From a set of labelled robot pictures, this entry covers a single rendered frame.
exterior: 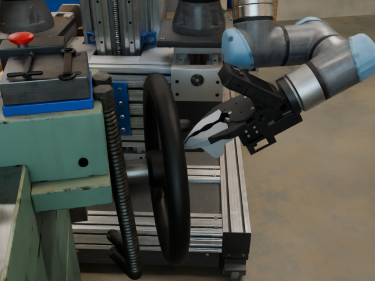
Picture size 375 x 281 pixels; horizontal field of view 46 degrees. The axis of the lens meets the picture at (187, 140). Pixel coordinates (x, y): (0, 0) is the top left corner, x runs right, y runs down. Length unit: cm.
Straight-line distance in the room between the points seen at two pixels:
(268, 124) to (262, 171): 132
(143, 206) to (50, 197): 101
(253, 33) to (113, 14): 67
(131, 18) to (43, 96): 85
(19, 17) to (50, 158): 81
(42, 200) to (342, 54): 52
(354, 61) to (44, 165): 51
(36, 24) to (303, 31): 76
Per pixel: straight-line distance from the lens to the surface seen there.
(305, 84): 77
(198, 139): 77
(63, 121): 53
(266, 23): 82
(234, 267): 155
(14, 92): 53
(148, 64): 129
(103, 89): 55
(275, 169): 213
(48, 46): 60
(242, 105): 78
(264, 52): 82
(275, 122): 80
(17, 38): 59
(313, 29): 86
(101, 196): 56
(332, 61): 78
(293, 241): 177
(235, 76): 71
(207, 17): 122
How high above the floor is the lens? 119
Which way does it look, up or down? 31 degrees down
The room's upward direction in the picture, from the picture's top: straight up
